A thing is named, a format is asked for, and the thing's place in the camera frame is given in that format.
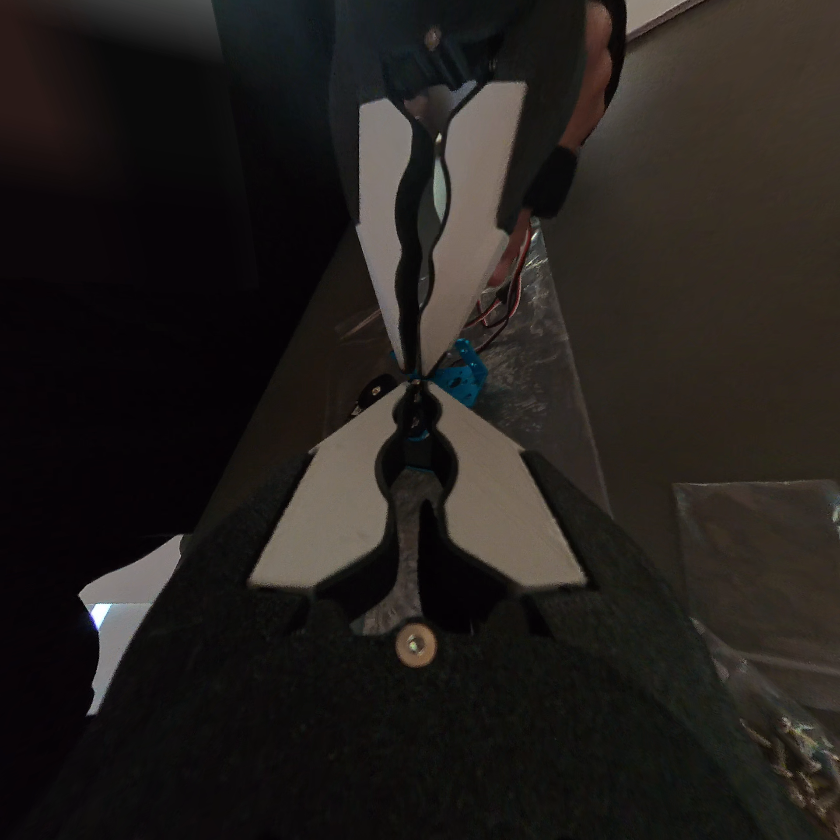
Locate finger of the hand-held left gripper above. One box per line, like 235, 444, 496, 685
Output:
356, 97, 439, 378
416, 80, 530, 382

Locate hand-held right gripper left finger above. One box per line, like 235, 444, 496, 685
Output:
246, 384, 421, 599

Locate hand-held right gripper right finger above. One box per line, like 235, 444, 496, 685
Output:
420, 384, 589, 599

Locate blue bracket with black servo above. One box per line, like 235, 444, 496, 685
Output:
353, 336, 492, 475

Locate grey desk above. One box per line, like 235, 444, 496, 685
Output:
190, 0, 840, 840

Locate person's left hand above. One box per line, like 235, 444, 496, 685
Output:
558, 3, 614, 153

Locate large clear plastic bag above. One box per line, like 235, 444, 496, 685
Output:
336, 217, 614, 631

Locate scattered small screw bags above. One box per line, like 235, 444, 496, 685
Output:
672, 482, 840, 840

